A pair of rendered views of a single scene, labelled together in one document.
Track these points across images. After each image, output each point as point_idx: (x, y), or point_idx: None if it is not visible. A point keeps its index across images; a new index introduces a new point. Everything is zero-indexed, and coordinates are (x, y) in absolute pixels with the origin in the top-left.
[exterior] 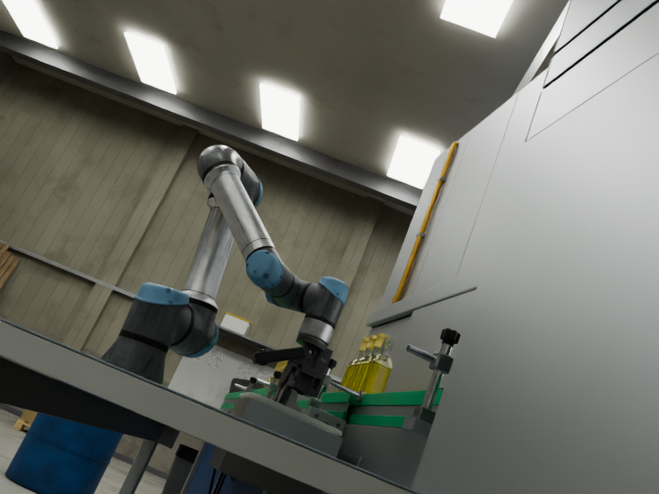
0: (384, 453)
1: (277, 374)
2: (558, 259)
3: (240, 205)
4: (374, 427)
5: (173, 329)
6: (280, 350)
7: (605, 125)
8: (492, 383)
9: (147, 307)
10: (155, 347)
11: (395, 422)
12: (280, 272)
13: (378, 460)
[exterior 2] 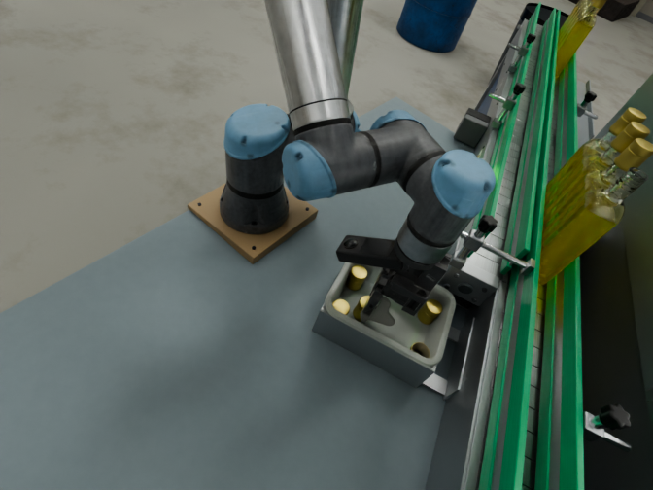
0: (450, 456)
1: (516, 90)
2: None
3: (278, 10)
4: (479, 382)
5: (270, 177)
6: (366, 257)
7: None
8: None
9: (230, 159)
10: (254, 199)
11: (491, 422)
12: (330, 187)
13: (448, 443)
